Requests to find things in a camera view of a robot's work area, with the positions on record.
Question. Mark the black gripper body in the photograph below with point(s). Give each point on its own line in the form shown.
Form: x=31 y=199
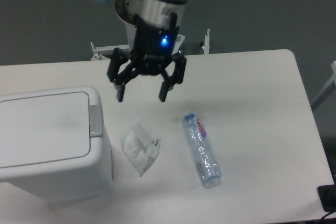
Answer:
x=155 y=44

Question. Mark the white frame at right edge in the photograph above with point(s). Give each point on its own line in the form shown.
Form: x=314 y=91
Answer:
x=325 y=90

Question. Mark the crumpled white plastic wrapper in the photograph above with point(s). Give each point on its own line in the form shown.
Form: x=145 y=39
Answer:
x=140 y=148

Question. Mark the white plastic trash can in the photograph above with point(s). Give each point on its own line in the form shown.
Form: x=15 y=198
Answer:
x=54 y=144

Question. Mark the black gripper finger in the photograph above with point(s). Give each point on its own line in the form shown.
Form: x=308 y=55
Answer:
x=123 y=67
x=176 y=77

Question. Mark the clear plastic water bottle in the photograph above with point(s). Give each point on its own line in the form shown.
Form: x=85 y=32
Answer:
x=204 y=158

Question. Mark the black device at table edge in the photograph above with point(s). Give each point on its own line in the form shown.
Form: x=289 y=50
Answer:
x=327 y=197

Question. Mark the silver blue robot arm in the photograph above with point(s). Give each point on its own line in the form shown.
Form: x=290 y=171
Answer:
x=156 y=25

